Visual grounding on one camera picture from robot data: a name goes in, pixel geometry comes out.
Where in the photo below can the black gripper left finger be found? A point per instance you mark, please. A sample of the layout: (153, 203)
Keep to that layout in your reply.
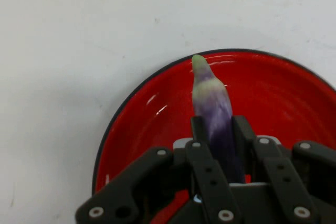
(204, 171)

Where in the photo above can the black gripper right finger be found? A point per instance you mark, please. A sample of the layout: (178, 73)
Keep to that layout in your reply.
(283, 171)

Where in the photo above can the red plate with black rim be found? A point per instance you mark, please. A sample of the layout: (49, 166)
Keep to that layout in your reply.
(275, 98)

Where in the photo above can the purple toy eggplant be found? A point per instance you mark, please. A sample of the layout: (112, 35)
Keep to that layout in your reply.
(210, 103)

